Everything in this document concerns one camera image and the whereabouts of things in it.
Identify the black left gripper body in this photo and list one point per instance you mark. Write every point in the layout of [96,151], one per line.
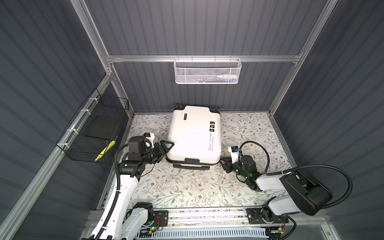
[156,154]

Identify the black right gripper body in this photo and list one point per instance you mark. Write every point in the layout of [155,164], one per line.
[236,168]

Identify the white black suitcase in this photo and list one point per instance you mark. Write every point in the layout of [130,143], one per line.
[196,133]

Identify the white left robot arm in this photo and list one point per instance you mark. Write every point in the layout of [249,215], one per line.
[130,161]

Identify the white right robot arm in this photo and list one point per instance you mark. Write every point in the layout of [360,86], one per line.
[304,193]

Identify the yellow black striped tape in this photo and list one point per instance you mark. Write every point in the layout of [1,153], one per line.
[105,150]

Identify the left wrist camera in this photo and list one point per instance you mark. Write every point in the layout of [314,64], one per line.
[141,144]

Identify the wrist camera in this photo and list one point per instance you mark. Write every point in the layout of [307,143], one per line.
[141,144]
[247,161]

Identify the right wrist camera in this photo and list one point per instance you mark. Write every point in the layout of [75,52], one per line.
[247,161]

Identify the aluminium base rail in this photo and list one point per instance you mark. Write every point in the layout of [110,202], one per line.
[207,217]

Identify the black wire mesh basket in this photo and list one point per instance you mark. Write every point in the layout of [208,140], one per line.
[103,119]

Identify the white perforated cable duct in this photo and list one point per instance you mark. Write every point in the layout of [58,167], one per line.
[205,233]

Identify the white wire mesh basket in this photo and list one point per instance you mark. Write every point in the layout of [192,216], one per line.
[207,71]

